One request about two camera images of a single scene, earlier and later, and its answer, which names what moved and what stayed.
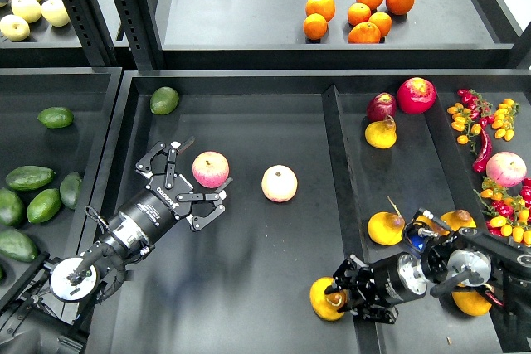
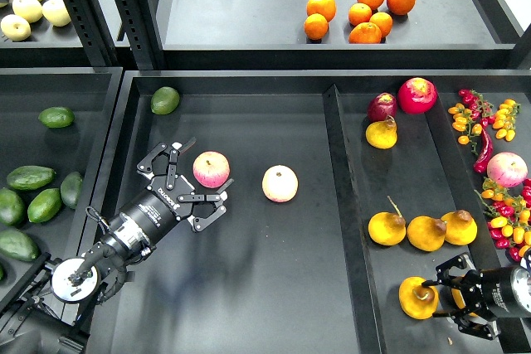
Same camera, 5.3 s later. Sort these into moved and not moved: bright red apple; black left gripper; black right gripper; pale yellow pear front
Moved: black right gripper
Not moved: bright red apple; pale yellow pear front; black left gripper
